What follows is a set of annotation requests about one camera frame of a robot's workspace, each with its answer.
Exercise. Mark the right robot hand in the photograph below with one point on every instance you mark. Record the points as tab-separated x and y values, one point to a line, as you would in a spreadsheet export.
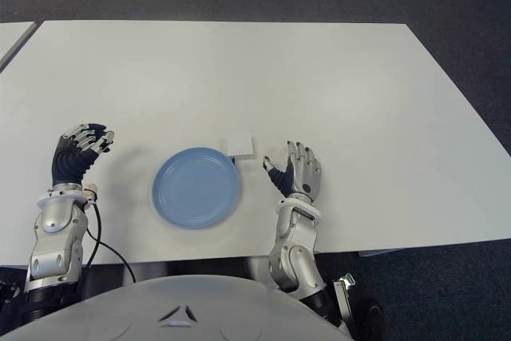
301	173

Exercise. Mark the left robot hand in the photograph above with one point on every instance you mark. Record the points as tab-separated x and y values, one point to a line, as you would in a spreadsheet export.
70	161

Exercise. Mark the white charger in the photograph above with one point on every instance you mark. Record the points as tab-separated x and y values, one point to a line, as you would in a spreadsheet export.
240	143

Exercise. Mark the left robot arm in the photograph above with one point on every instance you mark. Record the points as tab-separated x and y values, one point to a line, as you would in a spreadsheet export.
58	233

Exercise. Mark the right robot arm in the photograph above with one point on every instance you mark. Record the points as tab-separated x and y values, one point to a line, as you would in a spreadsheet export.
297	245

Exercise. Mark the grey right robot leg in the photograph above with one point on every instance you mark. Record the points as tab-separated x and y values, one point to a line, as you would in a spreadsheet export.
261	269

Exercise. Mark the blue round plate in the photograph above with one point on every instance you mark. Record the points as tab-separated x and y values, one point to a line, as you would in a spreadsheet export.
196	188

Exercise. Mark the white side table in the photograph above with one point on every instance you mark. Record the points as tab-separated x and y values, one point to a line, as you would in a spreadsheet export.
12	39

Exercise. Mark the grey robot torso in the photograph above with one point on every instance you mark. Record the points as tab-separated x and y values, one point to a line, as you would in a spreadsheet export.
159	309

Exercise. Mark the metal clip bracket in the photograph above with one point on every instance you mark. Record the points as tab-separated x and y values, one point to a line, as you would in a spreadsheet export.
344	289

